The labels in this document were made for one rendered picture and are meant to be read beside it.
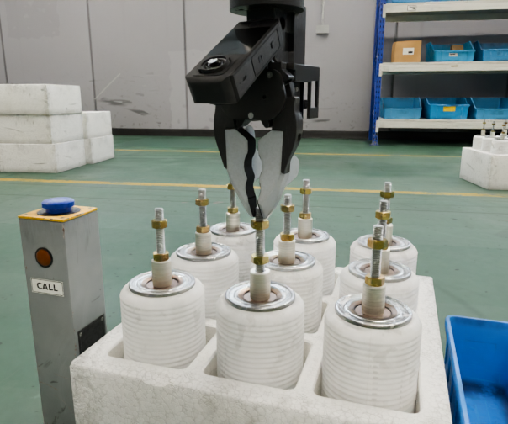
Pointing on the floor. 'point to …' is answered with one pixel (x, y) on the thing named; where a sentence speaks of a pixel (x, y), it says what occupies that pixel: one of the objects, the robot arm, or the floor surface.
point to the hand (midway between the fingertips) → (255, 206)
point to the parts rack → (500, 8)
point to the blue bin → (489, 372)
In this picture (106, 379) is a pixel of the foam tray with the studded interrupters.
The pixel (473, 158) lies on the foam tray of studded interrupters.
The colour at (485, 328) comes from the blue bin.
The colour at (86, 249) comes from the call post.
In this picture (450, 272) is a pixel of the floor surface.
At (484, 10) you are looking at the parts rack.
